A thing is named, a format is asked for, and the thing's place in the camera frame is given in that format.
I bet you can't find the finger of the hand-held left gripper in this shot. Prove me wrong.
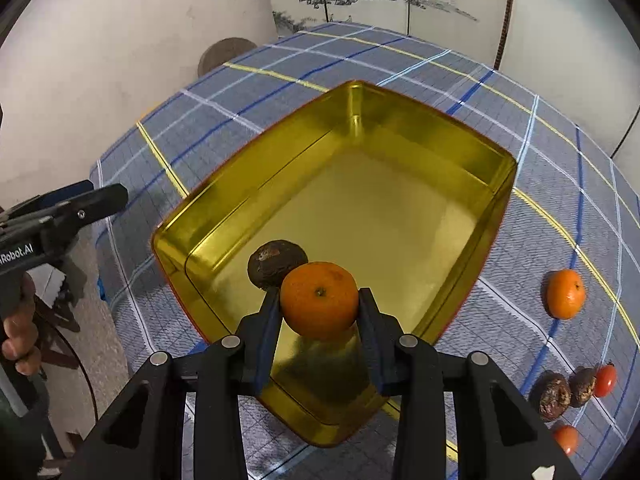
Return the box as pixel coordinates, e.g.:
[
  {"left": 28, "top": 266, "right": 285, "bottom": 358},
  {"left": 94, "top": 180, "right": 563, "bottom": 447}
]
[
  {"left": 42, "top": 180, "right": 95, "bottom": 211},
  {"left": 52, "top": 183, "right": 129, "bottom": 233}
]

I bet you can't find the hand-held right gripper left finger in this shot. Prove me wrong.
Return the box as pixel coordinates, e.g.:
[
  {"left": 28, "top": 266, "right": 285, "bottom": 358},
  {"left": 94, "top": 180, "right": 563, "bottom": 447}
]
[{"left": 70, "top": 287, "right": 286, "bottom": 480}]

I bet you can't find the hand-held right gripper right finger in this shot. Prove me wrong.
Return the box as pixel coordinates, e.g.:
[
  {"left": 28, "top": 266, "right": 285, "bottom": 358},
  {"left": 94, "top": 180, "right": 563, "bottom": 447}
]
[{"left": 356, "top": 287, "right": 583, "bottom": 480}]

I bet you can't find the orange tangerine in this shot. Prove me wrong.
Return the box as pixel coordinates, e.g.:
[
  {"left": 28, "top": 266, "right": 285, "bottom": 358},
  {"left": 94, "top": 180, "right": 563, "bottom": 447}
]
[
  {"left": 279, "top": 261, "right": 361, "bottom": 342},
  {"left": 544, "top": 269, "right": 587, "bottom": 321}
]

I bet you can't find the dark brown wrinkled fruit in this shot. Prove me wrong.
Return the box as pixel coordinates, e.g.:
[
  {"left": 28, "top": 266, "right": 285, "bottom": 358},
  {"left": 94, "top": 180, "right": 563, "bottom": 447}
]
[
  {"left": 569, "top": 367, "right": 598, "bottom": 408},
  {"left": 247, "top": 240, "right": 309, "bottom": 292},
  {"left": 529, "top": 372, "right": 572, "bottom": 421}
]

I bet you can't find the gold metal tin box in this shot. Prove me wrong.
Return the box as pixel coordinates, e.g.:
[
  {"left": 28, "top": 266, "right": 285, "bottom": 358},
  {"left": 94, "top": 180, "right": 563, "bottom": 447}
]
[{"left": 151, "top": 80, "right": 518, "bottom": 448}]

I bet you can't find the red cherry tomato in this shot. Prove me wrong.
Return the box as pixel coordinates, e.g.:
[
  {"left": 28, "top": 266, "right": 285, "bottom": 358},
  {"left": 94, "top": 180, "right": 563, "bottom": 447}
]
[
  {"left": 552, "top": 425, "right": 580, "bottom": 457},
  {"left": 593, "top": 362, "right": 617, "bottom": 397}
]

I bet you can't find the person's left hand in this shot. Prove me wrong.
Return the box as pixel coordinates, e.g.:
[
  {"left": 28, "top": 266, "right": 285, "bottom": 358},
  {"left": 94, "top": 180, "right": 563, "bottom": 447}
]
[{"left": 0, "top": 272, "right": 43, "bottom": 376}]

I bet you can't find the white cardboard piece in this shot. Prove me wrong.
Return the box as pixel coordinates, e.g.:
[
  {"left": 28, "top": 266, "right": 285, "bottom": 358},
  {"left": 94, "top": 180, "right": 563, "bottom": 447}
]
[{"left": 42, "top": 260, "right": 68, "bottom": 306}]

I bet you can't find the round grey millstone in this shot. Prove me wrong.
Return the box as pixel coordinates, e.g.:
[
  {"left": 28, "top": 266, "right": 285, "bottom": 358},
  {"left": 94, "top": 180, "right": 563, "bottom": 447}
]
[{"left": 198, "top": 37, "right": 258, "bottom": 78}]

